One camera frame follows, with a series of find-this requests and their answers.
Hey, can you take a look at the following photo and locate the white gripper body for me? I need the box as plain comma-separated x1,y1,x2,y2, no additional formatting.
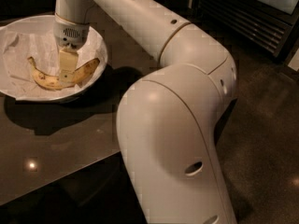
53,15,90,50

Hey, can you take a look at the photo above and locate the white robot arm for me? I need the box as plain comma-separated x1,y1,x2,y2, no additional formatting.
54,0,237,224

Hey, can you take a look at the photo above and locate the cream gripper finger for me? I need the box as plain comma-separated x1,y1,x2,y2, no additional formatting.
59,49,78,87

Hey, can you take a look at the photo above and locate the yellow spotted banana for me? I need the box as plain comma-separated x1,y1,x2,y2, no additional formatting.
28,57,100,90

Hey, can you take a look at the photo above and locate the white bowl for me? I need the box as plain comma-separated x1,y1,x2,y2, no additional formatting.
0,14,109,104

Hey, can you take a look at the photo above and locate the white paper liner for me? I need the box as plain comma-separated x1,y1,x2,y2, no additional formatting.
0,16,108,102

